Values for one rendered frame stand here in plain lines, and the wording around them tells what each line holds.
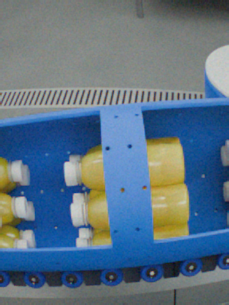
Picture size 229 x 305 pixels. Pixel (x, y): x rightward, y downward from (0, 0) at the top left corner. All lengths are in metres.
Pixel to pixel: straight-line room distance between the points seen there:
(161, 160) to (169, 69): 2.20
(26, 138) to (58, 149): 0.07
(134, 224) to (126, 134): 0.14
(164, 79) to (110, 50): 0.42
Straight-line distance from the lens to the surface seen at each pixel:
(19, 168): 1.05
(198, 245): 0.94
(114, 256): 0.94
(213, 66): 1.39
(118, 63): 3.20
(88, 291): 1.09
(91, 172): 0.95
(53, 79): 3.14
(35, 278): 1.07
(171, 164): 0.95
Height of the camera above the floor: 1.84
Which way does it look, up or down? 44 degrees down
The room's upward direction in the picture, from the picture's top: 7 degrees counter-clockwise
